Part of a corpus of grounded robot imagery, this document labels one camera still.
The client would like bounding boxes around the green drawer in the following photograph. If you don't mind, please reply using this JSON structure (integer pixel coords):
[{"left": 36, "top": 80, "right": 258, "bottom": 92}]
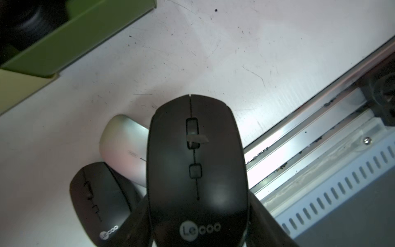
[{"left": 1, "top": 1, "right": 157, "bottom": 78}]

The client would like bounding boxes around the yellow-green drawer cabinet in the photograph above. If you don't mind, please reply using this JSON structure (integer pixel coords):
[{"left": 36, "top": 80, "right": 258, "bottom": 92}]
[{"left": 1, "top": 69, "right": 59, "bottom": 115}]

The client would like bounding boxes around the black Lecoo mouse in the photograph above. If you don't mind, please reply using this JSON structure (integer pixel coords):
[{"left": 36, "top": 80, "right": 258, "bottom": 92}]
[
  {"left": 147, "top": 95, "right": 250, "bottom": 247},
  {"left": 70, "top": 162, "right": 142, "bottom": 247}
]

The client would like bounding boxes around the silver computer mouse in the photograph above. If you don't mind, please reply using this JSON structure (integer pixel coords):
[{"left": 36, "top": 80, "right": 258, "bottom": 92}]
[{"left": 99, "top": 115, "right": 149, "bottom": 187}]

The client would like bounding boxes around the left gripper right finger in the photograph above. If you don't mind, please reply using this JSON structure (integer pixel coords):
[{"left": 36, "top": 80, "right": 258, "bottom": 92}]
[{"left": 245, "top": 191, "right": 298, "bottom": 247}]

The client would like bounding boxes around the aluminium front rail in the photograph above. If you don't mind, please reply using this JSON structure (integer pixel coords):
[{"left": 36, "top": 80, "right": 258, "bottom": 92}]
[{"left": 244, "top": 39, "right": 395, "bottom": 238}]

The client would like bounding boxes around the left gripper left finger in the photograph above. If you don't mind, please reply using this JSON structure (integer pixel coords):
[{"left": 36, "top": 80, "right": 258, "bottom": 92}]
[{"left": 104, "top": 196, "right": 153, "bottom": 247}]

